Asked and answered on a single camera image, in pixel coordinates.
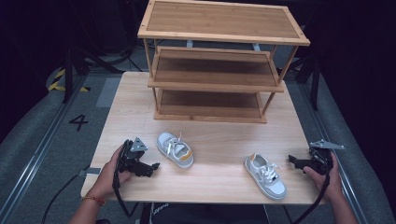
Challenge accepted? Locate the wooden three-tier shoe rack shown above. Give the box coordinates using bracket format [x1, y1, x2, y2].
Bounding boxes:
[136, 0, 311, 125]

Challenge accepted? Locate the thin black cable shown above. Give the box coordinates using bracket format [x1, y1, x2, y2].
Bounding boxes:
[41, 165, 92, 224]

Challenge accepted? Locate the grey table clamp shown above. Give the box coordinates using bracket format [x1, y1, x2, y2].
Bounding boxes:
[78, 167, 103, 177]

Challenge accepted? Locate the person's left hand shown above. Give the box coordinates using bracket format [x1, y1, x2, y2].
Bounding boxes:
[86, 145, 135, 200]

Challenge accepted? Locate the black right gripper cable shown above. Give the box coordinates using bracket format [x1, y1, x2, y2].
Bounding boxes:
[291, 173, 332, 224]

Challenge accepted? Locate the person's right hand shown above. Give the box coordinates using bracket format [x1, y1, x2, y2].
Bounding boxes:
[303, 152, 344, 203]

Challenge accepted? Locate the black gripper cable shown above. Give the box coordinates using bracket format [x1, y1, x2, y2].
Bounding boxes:
[291, 173, 332, 224]
[111, 139, 140, 218]

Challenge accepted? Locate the black metal stand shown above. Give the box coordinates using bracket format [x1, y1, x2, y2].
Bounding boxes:
[61, 0, 138, 105]
[289, 46, 322, 112]

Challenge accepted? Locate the white grey child's sneaker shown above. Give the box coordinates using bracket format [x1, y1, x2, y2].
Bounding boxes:
[156, 132, 195, 170]
[244, 152, 288, 201]

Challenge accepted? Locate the red string bracelet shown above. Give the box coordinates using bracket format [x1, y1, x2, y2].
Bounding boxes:
[81, 194, 106, 206]

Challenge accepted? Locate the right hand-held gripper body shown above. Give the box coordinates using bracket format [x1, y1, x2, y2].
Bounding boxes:
[307, 139, 346, 176]

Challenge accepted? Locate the person's dark clothing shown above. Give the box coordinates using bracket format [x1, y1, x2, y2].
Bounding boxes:
[139, 202, 269, 224]

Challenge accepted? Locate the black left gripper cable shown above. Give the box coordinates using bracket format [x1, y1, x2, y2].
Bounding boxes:
[111, 139, 140, 218]

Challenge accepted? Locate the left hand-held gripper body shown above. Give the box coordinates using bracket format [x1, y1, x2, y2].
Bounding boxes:
[118, 137, 149, 175]

